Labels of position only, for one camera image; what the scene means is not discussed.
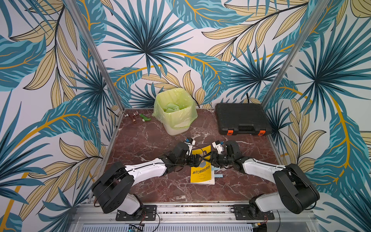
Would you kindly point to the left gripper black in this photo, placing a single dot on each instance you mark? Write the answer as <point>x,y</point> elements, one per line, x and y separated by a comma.
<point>192,162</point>

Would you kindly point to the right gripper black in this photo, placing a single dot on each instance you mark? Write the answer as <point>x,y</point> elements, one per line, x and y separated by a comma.
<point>212,158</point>

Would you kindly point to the yellow cover book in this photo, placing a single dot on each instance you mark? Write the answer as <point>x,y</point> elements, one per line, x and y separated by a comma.
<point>203,174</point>

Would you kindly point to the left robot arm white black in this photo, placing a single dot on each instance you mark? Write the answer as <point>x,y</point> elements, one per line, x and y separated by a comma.
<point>112,189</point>

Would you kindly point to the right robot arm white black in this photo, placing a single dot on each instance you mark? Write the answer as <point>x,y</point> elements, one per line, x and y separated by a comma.
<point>295,192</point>

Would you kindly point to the black plastic tool case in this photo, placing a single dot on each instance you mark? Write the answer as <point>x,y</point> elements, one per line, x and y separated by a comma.
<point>242,118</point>

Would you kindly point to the white bin green bag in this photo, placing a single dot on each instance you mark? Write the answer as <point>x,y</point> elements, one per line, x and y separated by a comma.
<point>176,110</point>

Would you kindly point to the green small bottle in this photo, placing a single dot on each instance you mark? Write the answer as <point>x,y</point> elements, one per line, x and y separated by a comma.
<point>145,118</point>

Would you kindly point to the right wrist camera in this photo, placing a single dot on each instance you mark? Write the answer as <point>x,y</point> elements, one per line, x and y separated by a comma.
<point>218,146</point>

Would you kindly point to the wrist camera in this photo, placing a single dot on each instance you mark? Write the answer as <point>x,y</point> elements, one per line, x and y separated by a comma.
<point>218,146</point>
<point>190,143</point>

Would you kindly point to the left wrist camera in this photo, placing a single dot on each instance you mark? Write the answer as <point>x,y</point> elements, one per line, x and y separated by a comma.
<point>190,143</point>

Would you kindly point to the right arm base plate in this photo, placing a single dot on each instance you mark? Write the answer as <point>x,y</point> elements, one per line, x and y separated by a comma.
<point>251,212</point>

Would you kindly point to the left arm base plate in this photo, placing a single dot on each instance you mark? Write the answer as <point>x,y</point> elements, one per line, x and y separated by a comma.
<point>144,213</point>

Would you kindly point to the aluminium front rail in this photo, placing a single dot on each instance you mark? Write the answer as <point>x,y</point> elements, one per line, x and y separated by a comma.
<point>193,217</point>

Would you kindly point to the right aluminium frame post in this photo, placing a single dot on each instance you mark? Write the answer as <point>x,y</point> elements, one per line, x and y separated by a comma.
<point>307,28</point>

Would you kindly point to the aluminium frame post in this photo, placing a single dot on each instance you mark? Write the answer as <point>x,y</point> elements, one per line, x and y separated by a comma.
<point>307,28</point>
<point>78,19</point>

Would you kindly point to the left aluminium frame post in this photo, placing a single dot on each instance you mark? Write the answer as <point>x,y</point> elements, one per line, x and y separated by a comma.
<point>78,19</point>

